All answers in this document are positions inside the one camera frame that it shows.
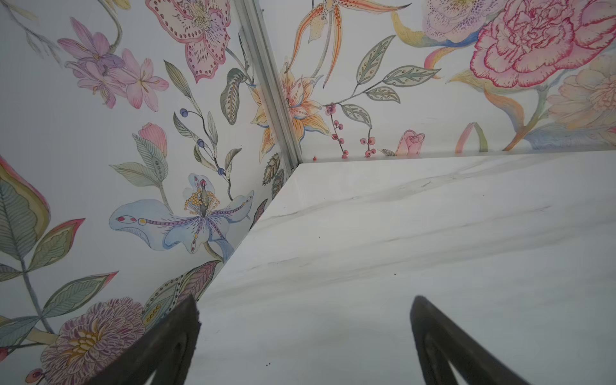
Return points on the aluminium corner post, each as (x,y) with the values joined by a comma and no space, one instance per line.
(261,55)

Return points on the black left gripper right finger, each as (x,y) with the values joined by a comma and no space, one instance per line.
(445,349)

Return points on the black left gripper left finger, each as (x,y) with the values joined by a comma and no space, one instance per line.
(163,355)

